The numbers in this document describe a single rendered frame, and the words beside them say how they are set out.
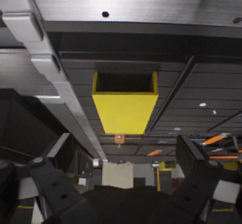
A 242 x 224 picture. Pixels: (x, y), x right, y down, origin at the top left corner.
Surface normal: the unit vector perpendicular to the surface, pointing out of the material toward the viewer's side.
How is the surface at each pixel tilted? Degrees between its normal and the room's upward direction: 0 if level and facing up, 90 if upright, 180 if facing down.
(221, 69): 0
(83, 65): 0
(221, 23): 0
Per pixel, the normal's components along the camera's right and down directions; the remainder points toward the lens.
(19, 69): 0.02, -0.41
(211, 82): -0.02, 0.91
